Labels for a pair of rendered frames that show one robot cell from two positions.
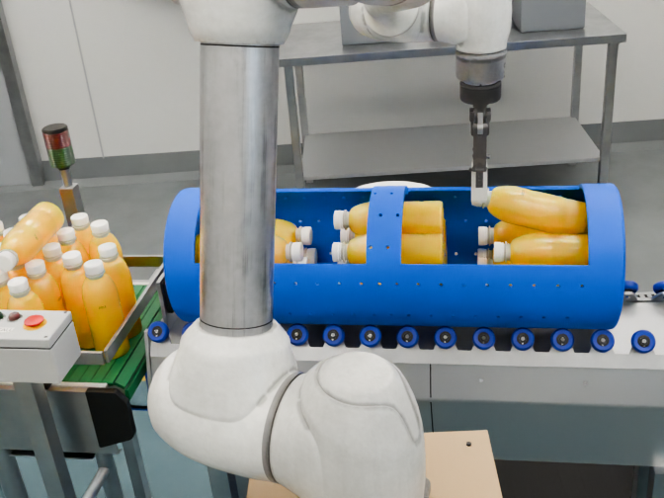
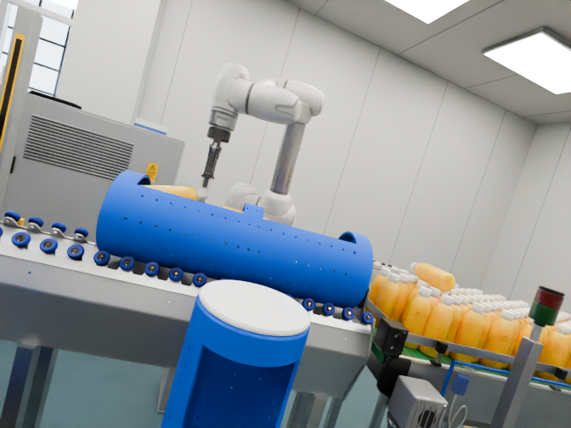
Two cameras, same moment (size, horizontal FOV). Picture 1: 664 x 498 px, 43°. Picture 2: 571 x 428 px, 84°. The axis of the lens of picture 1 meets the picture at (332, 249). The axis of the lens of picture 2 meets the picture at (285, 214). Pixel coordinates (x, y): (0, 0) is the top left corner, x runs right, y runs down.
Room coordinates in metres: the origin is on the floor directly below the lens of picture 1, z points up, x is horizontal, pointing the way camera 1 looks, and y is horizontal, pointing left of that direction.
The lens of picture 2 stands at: (2.62, -0.42, 1.32)
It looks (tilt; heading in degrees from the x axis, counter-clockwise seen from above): 5 degrees down; 159
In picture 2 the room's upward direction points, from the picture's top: 16 degrees clockwise
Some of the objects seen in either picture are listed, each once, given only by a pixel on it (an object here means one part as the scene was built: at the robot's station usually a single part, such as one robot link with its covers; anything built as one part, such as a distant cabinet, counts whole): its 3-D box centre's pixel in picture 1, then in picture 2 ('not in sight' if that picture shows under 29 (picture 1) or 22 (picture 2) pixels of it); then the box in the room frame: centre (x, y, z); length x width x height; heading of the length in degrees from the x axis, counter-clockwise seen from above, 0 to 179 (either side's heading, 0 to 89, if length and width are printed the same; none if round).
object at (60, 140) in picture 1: (56, 137); (548, 299); (2.05, 0.66, 1.23); 0.06 x 0.06 x 0.04
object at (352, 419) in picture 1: (356, 435); (241, 202); (0.88, -0.01, 1.18); 0.18 x 0.16 x 0.22; 64
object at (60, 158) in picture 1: (60, 154); (543, 312); (2.05, 0.66, 1.18); 0.06 x 0.06 x 0.05
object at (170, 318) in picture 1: (173, 295); (358, 299); (1.62, 0.36, 0.99); 0.10 x 0.02 x 0.12; 169
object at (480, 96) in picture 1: (480, 103); (217, 142); (1.51, -0.30, 1.41); 0.08 x 0.07 x 0.09; 169
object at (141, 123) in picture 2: not in sight; (150, 126); (-0.26, -0.63, 1.48); 0.24 x 0.12 x 0.08; 95
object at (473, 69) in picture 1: (480, 64); (223, 121); (1.51, -0.30, 1.48); 0.09 x 0.09 x 0.06
